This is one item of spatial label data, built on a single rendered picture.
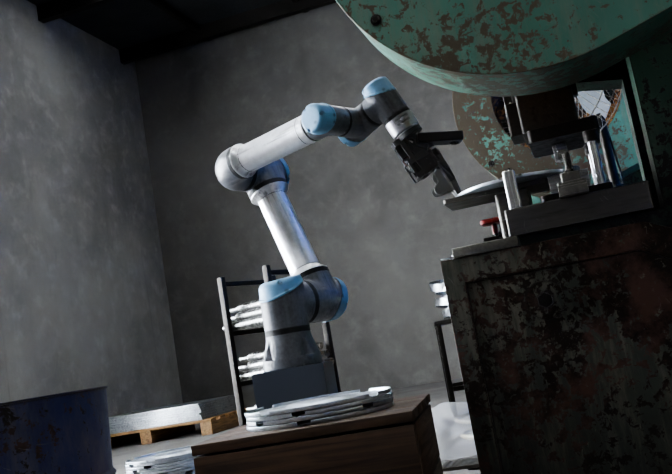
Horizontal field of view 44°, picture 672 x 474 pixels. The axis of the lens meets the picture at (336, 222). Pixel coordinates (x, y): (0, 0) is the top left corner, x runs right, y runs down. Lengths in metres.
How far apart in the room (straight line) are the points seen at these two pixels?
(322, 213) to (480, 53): 7.56
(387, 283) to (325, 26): 2.94
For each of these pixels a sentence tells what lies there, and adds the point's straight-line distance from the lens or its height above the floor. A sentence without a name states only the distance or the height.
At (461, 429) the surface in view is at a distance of 3.21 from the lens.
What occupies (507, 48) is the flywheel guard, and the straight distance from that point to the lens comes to 1.66.
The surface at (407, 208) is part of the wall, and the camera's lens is 8.92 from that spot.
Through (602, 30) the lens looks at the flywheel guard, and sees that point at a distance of 1.66.
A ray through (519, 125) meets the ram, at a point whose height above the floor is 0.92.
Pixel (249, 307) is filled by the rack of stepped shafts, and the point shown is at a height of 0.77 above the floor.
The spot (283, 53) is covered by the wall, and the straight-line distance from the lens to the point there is 9.69.
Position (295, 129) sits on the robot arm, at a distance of 2.11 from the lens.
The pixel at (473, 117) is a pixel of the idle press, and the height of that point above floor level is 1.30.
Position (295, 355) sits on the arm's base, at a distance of 2.10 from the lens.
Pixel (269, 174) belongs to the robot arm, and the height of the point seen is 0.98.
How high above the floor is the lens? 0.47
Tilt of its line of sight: 9 degrees up
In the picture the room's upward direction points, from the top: 10 degrees counter-clockwise
